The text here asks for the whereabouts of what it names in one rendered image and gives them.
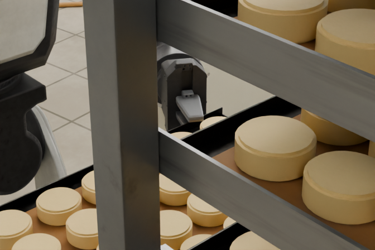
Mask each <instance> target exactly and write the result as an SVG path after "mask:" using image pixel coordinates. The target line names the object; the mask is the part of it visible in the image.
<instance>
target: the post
mask: <svg viewBox="0 0 375 250"><path fill-rule="evenodd" d="M83 16H84V33H85V49H86V66H87V75H88V92H89V108H90V125H91V134H92V150H93V167H94V183H95V200H96V209H97V226H98V242H99V250H161V234H160V180H159V151H158V97H157V42H156V0H83Z"/></svg>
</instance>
